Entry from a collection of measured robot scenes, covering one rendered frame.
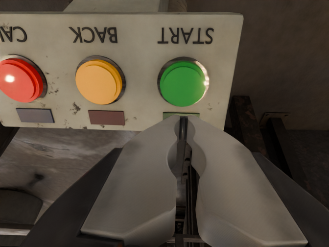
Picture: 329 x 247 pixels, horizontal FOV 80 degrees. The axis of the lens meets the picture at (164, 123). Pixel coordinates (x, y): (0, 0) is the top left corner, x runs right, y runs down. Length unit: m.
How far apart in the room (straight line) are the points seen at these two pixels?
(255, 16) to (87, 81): 0.73
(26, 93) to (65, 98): 0.03
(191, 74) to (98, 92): 0.08
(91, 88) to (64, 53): 0.04
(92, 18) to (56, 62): 0.05
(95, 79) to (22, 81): 0.07
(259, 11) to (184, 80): 0.69
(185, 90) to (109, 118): 0.08
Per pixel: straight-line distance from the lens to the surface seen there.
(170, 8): 0.62
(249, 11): 0.83
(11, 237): 2.82
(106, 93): 0.19
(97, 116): 0.21
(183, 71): 0.17
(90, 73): 0.18
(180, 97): 0.18
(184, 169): 1.49
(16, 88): 0.23
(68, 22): 0.19
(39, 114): 0.24
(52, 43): 0.20
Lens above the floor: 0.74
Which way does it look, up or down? 40 degrees down
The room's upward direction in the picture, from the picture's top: 176 degrees counter-clockwise
